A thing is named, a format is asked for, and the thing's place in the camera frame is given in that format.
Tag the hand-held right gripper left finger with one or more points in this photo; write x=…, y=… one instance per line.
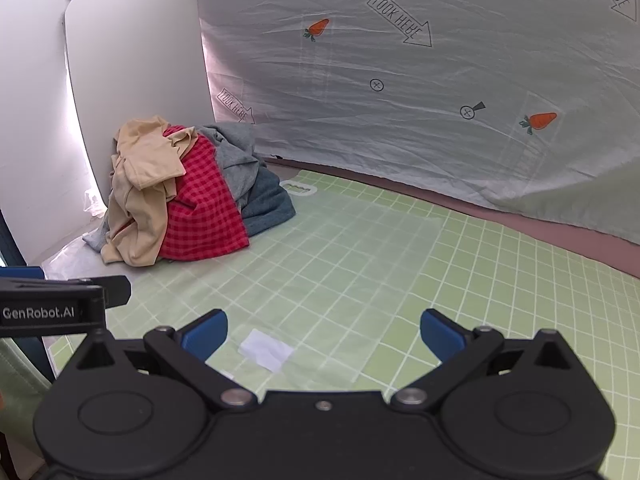
x=207, y=332

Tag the grey garment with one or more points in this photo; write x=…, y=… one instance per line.
x=237, y=160

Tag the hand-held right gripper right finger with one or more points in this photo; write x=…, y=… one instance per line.
x=440, y=335

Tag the dark blue post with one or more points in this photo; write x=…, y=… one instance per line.
x=32, y=357

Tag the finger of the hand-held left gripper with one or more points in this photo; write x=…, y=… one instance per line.
x=112, y=290

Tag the clear plastic sheet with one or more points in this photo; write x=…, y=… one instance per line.
x=310, y=310

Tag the white rounded panel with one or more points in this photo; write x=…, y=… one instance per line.
x=135, y=60

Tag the red checked garment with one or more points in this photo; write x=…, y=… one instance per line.
x=205, y=210

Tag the pink bed cover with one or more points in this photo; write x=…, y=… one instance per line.
x=550, y=240

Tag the grey carrot-print sheet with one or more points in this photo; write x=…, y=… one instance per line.
x=400, y=110

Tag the green grid mat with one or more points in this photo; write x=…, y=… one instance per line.
x=350, y=260

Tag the white paper slip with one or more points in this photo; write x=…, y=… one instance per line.
x=265, y=351

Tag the white plastic tag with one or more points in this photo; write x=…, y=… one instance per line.
x=299, y=188

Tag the blue-grey garment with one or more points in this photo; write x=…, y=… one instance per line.
x=270, y=205

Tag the person's green garment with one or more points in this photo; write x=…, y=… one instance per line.
x=17, y=390

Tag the beige long-sleeved shirt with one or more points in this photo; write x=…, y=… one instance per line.
x=145, y=200

